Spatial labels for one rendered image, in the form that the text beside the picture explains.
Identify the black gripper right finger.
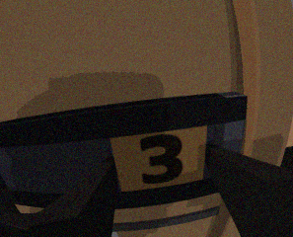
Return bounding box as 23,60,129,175
205,142,293,237

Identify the brown board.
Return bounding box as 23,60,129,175
0,0,293,237

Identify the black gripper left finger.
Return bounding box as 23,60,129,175
0,157,118,237

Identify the brown letter tile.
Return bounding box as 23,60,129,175
110,125,206,193

